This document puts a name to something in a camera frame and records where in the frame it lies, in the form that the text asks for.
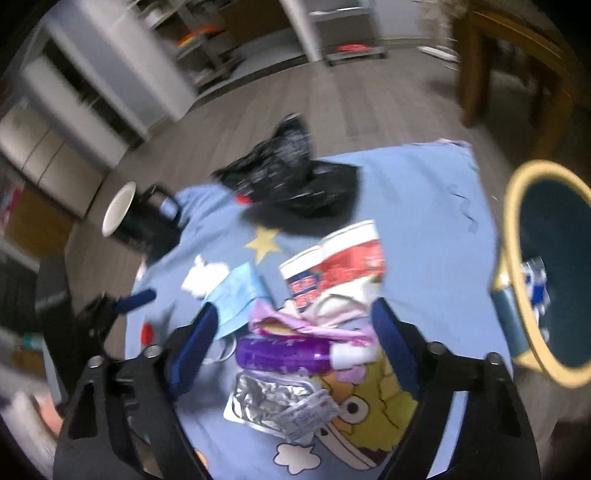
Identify black ceramic mug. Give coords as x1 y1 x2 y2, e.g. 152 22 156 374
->
102 181 183 259

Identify wooden chair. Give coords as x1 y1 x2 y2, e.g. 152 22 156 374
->
455 0 591 158

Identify white cabinet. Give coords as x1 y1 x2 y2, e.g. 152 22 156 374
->
0 60 112 217

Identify red white plastic bag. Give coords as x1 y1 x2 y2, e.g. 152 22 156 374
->
279 220 386 315

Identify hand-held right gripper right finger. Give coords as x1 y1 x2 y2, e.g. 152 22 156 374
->
372 298 541 480

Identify grey storage cart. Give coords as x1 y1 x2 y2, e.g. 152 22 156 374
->
281 0 389 68

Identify teal bin with yellow rim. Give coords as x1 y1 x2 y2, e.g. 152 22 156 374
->
491 159 591 386

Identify white crumpled tissue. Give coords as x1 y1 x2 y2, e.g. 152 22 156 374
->
181 255 229 296

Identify white power strip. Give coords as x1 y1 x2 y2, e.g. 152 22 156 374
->
418 44 460 63

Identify black plastic bag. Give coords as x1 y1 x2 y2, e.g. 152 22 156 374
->
211 113 363 232

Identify blue cartoon printed blanket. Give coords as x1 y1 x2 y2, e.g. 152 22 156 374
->
124 141 513 480

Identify silver blister pack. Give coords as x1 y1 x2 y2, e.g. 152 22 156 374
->
224 371 324 432

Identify blue face mask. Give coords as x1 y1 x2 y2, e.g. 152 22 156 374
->
201 263 269 342

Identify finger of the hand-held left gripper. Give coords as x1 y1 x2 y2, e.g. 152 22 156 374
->
115 288 158 315

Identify metal shelving rack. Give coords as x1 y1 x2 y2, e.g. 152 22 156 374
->
148 0 241 88

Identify pink wrapper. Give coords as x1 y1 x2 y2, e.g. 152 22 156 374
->
248 298 377 347

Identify purple bottle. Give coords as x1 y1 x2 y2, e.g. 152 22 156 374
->
235 336 382 376

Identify clear pill blister strip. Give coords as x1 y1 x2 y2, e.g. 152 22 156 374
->
277 390 345 439

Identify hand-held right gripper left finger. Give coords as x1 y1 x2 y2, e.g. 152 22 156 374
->
53 302 220 480

